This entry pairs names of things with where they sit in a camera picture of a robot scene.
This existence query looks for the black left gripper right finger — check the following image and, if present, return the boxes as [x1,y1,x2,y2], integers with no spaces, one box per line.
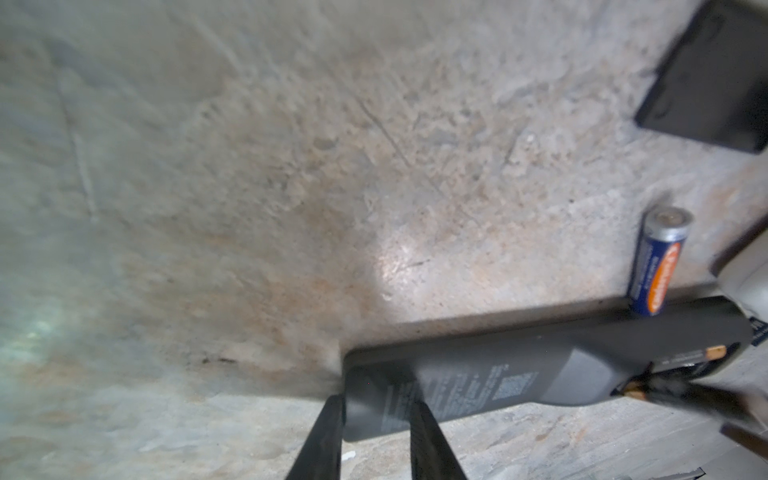
[410,401,467,480]

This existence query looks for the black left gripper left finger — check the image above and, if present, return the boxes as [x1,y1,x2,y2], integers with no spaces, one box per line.
[286,394,345,480]

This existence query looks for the black remote battery cover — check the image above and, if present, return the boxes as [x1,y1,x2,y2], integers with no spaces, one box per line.
[634,1,767,155]

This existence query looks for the white remote control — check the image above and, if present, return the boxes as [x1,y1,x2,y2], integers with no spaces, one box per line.
[717,231,768,322]

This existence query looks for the orange battery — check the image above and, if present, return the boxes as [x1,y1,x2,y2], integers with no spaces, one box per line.
[627,205,694,316]

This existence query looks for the black yellow screwdriver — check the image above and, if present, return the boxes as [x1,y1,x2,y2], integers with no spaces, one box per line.
[616,375,767,460]

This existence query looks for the black remote control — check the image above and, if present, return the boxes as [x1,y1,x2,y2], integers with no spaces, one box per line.
[343,296,753,442]

